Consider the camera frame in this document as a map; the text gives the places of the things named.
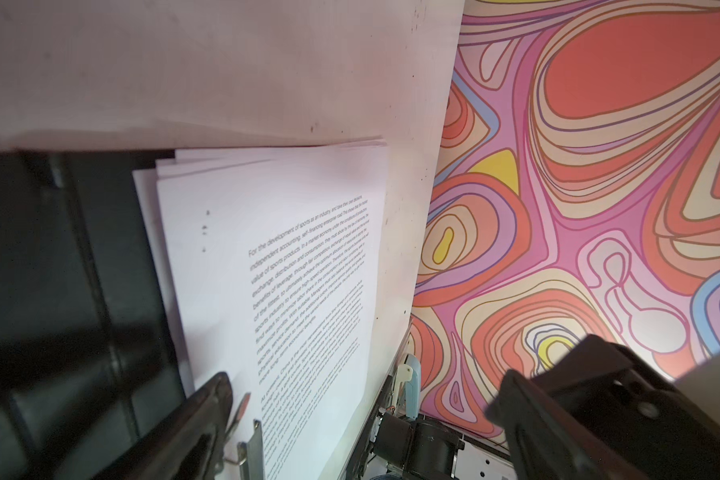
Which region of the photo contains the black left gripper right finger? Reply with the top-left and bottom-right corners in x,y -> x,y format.
485,370 -> 646,479

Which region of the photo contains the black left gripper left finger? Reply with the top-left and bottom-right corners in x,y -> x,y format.
95,372 -> 233,479

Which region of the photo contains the red folder black inside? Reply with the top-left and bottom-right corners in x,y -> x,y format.
0,150 -> 185,479

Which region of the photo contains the printed paper sheet stack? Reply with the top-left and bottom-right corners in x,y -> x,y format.
132,169 -> 195,397

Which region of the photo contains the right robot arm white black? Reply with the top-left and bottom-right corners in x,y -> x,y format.
531,335 -> 720,479

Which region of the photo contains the metal folder clip mechanism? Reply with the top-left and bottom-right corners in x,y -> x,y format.
218,392 -> 265,480

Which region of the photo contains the light blue bar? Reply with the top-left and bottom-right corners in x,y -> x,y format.
392,354 -> 421,421

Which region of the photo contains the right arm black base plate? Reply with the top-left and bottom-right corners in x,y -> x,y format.
370,412 -> 465,480

